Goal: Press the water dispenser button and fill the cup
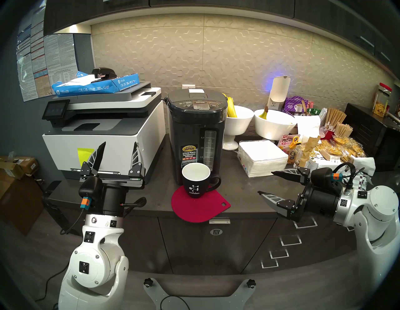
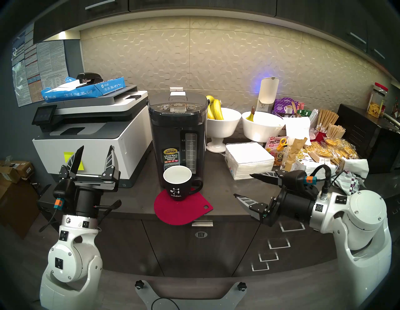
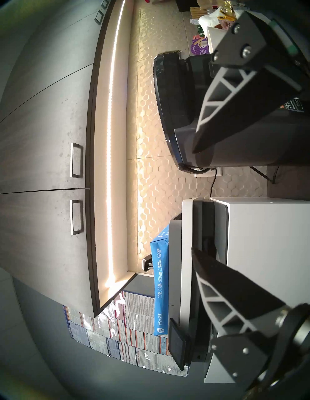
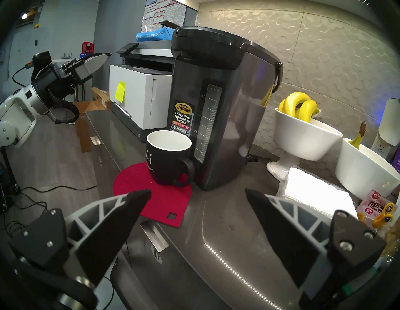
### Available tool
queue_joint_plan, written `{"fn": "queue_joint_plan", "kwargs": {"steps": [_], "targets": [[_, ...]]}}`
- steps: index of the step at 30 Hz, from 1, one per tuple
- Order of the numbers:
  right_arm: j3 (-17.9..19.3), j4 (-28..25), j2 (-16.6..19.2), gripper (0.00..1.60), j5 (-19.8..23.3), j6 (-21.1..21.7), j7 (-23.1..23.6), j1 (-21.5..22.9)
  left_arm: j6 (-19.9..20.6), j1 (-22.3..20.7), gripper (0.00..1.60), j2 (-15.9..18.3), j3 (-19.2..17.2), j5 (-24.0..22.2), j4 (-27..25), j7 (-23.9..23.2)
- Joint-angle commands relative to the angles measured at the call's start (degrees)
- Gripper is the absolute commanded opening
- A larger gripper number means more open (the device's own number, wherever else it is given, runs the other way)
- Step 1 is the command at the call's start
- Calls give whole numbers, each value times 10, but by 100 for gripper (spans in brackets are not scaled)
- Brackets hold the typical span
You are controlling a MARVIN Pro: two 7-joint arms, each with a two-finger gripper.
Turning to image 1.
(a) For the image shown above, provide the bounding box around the clear jar red lid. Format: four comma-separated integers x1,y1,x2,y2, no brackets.
372,82,393,118

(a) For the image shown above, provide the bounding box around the white plug-in wall device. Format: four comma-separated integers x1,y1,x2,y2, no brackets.
267,76,291,110

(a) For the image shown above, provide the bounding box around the yellow banana bunch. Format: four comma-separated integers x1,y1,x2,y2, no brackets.
222,93,237,118

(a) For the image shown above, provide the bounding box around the tall wooden stirrer bundle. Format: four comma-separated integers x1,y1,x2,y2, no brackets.
325,108,347,128

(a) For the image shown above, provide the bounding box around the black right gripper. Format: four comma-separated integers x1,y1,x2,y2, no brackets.
257,167,342,223

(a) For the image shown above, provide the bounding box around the yellow sticky note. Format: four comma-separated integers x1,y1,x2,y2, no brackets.
77,148,95,167

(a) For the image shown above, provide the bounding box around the black mug white inside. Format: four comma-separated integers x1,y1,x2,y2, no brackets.
182,162,222,198

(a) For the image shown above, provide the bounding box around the black stapler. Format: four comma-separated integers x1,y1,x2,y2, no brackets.
91,67,117,82

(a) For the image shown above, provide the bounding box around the short wooden stirrer bundle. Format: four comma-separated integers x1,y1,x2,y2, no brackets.
334,123,353,138

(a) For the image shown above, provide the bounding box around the grey robot base frame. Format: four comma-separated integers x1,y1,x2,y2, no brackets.
144,278,256,310

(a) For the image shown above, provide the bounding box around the black floor cable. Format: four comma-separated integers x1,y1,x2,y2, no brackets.
34,271,71,303

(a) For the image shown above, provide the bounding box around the pink snack packet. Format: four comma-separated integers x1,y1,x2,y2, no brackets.
278,134,300,153

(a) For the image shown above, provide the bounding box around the blue printer paper ream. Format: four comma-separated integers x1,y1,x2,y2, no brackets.
51,71,140,97

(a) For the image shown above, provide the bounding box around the white grey office printer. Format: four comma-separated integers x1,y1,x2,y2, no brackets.
42,82,166,185

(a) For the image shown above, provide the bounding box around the white text wall poster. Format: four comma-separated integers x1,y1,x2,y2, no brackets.
44,34,78,93

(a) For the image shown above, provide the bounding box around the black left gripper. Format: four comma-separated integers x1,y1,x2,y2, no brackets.
80,142,146,217

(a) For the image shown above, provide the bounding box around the white patterned cloth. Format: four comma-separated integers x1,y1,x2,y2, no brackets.
350,157,375,191

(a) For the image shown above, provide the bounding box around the brown paper bag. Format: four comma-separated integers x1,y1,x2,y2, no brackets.
297,135,321,168

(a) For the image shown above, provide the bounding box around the small cardboard box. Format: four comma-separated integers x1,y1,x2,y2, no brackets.
0,155,39,178

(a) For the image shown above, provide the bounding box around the white pedestal bowl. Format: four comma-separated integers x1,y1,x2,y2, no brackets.
222,106,254,151

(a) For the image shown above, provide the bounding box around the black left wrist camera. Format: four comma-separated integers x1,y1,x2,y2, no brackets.
78,177,103,210

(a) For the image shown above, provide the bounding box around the blue banded wall poster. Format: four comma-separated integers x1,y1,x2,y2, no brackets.
16,6,47,103

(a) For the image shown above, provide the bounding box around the white paper towel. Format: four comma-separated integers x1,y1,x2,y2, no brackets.
295,115,321,138

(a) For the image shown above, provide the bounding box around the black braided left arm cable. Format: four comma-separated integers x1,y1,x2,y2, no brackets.
122,197,147,216

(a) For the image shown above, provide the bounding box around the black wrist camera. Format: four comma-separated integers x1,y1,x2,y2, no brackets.
78,177,103,210
311,168,343,189

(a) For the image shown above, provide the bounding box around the white napkin stack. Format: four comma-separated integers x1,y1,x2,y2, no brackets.
237,140,288,178

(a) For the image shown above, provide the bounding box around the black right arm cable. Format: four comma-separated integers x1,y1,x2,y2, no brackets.
333,162,364,196

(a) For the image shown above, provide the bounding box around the black electric water dispenser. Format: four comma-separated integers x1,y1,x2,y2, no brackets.
165,89,228,185

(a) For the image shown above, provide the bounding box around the red silicone mat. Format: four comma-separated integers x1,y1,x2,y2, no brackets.
171,185,231,223

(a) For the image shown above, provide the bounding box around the large cardboard box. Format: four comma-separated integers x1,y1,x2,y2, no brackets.
0,169,44,236

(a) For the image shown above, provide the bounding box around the wide white bowl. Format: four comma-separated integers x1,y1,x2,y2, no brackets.
254,109,297,141

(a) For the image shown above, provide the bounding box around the yellow snack packet pile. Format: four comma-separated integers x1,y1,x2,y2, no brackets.
314,136,366,158

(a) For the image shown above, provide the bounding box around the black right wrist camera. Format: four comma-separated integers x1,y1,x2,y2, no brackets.
311,168,343,189

